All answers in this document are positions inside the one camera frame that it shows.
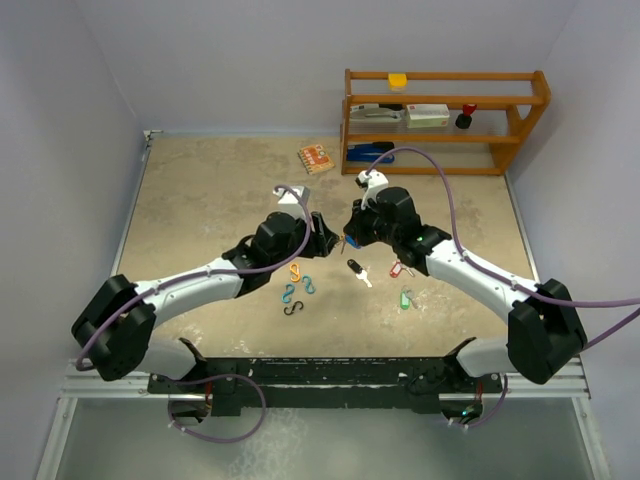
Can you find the wooden shelf rack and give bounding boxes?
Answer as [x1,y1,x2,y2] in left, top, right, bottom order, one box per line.
[340,70,552,176]

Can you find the teal S carabiner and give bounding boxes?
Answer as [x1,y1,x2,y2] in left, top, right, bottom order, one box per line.
[281,283,295,304]

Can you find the red black stamp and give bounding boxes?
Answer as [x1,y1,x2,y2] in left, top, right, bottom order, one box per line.
[455,104,477,130]

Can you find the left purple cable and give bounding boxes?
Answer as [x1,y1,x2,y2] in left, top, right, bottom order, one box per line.
[74,184,317,444]

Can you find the white stapler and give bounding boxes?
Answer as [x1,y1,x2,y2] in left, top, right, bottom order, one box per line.
[349,103,404,123]

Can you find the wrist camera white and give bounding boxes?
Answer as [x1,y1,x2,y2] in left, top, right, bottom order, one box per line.
[273,186,310,220]
[356,169,389,210]

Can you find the silver key with red tag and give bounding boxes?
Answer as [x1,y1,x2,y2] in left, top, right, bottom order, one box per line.
[389,260,415,278]

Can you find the silver key with dark-blue tag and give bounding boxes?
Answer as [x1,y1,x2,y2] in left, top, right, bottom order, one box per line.
[345,235,361,249]

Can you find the black base frame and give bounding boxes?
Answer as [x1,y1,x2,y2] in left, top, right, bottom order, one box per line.
[139,341,505,421]

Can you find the silver key with green tag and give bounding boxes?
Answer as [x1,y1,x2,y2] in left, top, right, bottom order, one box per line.
[400,288,417,310]

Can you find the silver key with black tag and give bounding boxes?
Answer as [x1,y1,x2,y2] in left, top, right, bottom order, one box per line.
[347,259,372,288]

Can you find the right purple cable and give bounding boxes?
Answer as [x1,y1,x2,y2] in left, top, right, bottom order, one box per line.
[364,147,640,431]

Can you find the black S carabiner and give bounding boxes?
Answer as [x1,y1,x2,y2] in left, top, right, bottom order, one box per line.
[283,300,304,316]

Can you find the orange spiral notebook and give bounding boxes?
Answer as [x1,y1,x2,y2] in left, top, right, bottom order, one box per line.
[298,144,335,175]

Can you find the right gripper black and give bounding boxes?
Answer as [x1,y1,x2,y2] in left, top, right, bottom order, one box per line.
[345,196,400,247]

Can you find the light-blue S carabiner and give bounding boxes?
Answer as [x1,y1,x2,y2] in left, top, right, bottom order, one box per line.
[301,275,316,294]

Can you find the yellow box on shelf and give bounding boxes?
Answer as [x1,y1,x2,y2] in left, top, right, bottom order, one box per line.
[387,73,408,92]

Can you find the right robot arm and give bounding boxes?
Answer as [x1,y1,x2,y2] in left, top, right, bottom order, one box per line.
[344,187,587,391]

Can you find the purple cable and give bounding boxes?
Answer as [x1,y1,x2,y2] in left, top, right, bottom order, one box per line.
[364,147,640,431]
[74,184,317,444]

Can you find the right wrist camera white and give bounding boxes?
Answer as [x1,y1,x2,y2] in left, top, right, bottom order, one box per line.
[356,169,389,210]

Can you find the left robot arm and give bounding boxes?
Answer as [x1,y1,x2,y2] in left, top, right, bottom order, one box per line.
[71,212,339,392]

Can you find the white red box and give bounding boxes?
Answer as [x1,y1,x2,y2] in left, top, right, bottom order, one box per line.
[405,104,450,129]

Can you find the blue black stapler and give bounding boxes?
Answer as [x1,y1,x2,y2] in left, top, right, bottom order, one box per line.
[346,141,395,163]

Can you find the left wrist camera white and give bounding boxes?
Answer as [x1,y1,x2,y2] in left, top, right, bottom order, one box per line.
[273,186,310,220]

